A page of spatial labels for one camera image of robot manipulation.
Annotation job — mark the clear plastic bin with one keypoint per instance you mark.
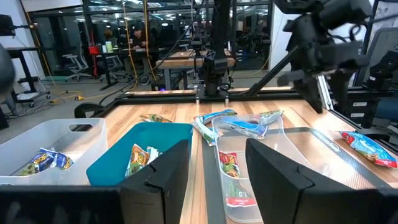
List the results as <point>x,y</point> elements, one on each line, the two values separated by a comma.
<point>280,137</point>

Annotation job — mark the light blue granola bar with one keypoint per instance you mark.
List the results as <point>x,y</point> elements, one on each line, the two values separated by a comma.
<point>242,126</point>
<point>217,114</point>

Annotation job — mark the red-ended blue granola bar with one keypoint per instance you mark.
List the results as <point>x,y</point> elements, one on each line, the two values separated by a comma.
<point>367,147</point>

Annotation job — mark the white office chair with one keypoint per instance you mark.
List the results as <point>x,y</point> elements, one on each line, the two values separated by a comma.
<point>76,62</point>

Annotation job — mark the clear plastic tray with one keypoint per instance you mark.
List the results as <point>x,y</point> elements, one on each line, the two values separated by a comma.
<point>326,161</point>

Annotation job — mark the orange Chewy granola bar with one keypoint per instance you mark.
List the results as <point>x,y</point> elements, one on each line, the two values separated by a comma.
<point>138,158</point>

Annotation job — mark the green yellow granola bar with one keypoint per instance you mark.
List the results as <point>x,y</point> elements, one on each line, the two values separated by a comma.
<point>155,118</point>

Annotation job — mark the purple-ended blue granola bar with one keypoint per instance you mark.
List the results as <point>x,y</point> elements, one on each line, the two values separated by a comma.
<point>46,160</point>

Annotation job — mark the white translucent plastic bin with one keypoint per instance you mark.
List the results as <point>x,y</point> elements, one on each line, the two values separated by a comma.
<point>90,146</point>

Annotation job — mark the black central robot mount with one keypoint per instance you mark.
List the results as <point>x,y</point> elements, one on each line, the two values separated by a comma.
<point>180,62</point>

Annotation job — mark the black equipment box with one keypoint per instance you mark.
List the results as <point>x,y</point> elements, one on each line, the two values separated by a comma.
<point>360,109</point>

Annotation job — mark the person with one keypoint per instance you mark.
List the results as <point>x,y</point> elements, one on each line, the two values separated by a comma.
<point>139,39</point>

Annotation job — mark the red Chewy granola bar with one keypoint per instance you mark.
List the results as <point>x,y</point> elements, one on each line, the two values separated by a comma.
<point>230,165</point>

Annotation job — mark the black rolling stand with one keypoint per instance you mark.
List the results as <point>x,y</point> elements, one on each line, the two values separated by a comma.
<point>26,51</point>

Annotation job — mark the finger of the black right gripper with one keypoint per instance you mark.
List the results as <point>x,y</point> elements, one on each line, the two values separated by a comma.
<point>342,90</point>
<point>311,90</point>

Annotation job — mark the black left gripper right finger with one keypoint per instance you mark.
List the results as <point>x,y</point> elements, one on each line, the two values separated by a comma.
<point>280,193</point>

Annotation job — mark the teal plastic bin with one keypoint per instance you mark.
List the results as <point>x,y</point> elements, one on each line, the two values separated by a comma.
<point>155,133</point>

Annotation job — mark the green white granola bar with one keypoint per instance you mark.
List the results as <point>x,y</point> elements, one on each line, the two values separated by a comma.
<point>206,132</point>

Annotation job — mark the red container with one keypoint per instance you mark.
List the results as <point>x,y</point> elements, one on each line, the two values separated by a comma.
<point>93,50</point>

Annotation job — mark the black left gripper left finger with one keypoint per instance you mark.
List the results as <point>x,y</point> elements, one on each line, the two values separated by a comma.
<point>161,193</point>

